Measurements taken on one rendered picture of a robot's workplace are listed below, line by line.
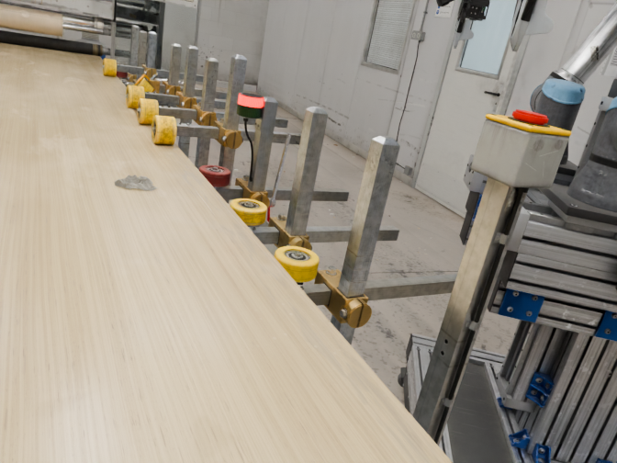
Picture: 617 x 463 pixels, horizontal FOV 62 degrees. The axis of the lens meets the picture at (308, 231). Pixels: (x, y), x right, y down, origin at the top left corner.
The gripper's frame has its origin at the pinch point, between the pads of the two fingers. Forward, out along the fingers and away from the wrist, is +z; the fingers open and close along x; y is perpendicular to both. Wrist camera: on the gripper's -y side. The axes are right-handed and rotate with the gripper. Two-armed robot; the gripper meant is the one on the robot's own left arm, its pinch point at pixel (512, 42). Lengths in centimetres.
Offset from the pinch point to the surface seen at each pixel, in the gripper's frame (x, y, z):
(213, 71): 66, -74, 22
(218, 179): 20, -55, 42
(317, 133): 3.9, -31.4, 23.3
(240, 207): 0, -44, 41
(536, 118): -38.6, -3.3, 8.8
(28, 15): 186, -220, 24
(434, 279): 1.2, -0.9, 48.0
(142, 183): 0, -66, 40
